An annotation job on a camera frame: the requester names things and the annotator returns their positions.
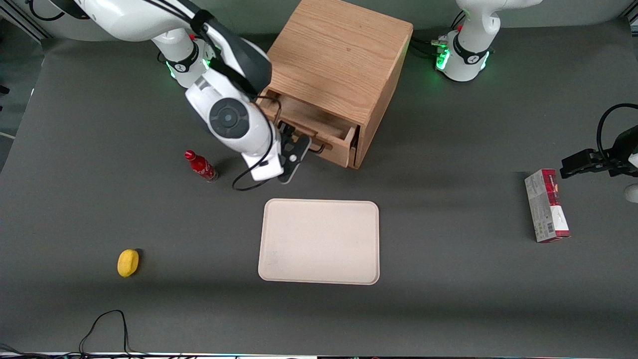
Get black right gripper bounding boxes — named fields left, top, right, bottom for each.
left=277, top=122, right=326, bottom=184

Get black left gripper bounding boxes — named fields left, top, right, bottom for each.
left=560, top=126, right=638, bottom=179

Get wooden drawer with long handle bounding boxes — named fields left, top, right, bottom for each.
left=257, top=90, right=360, bottom=169

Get wooden drawer cabinet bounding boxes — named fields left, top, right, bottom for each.
left=257, top=0, right=414, bottom=171

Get grey and red carton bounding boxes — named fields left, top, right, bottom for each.
left=524, top=168, right=572, bottom=244

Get beige plastic tray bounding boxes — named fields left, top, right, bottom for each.
left=257, top=198, right=381, bottom=286

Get red soda bottle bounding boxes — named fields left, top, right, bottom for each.
left=184, top=149, right=219, bottom=183

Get yellow lemon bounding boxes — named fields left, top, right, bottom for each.
left=117, top=248, right=140, bottom=278

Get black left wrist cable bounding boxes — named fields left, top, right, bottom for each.
left=596, top=103, right=638, bottom=161

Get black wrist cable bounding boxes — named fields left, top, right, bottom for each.
left=231, top=94, right=283, bottom=192
left=596, top=103, right=638, bottom=161

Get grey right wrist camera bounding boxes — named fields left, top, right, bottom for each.
left=241, top=148, right=285, bottom=182

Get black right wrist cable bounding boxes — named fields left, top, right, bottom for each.
left=231, top=94, right=283, bottom=192

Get black left arm base cables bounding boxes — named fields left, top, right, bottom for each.
left=411, top=10, right=467, bottom=59

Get black looped table cable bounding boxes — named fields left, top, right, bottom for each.
left=79, top=309, right=146, bottom=358

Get aluminium frame rail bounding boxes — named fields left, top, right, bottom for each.
left=0, top=0, right=53, bottom=41

